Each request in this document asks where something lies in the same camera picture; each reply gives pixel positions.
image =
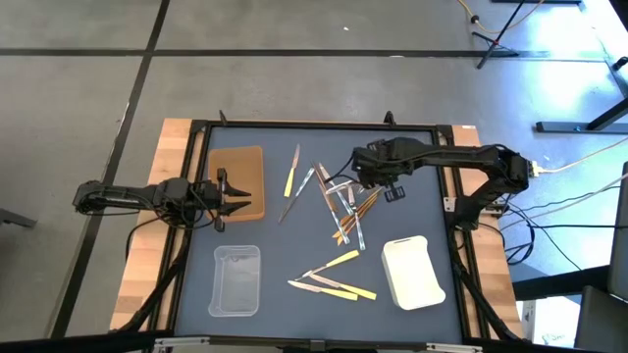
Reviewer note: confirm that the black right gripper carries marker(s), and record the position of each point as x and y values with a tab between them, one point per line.
387	157

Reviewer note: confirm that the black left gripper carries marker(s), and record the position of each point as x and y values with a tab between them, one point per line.
203	196

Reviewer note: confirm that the gold utensil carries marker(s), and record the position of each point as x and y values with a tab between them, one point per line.
365	202

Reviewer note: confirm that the gold fork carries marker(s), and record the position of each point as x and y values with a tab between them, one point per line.
360	211

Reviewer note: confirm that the gold spoon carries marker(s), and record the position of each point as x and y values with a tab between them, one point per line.
350	226

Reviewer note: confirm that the gold knife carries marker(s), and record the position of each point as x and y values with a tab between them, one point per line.
325	185

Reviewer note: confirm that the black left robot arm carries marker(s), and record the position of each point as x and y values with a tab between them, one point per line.
122	196

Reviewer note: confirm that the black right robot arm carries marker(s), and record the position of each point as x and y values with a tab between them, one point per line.
466	154

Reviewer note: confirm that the orange plastic bin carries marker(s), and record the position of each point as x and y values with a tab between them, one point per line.
245	166

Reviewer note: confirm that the blue-grey table mat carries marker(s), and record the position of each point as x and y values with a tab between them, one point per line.
304	235

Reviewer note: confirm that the white plastic bin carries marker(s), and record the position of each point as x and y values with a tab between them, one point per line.
412	274

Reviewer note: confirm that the clear plastic bin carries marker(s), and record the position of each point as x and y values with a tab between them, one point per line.
235	294

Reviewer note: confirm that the yellow power plug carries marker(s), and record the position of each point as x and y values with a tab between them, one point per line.
536	169

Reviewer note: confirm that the black tripod stand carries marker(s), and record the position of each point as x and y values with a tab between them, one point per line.
492	45

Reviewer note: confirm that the black desk base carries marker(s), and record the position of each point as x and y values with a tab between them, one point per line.
564	127

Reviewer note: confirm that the black desk leg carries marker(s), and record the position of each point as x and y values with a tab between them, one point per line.
559	283

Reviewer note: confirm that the white printed box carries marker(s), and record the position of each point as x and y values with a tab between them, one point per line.
549	323

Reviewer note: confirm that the grey floor object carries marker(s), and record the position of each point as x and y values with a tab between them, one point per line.
15	218

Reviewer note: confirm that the dark grey chair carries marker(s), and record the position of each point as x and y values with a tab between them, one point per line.
603	318

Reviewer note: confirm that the metal mounting bracket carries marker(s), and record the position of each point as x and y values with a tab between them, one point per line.
450	204

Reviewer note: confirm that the black table frame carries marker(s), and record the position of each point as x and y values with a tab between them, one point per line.
319	124

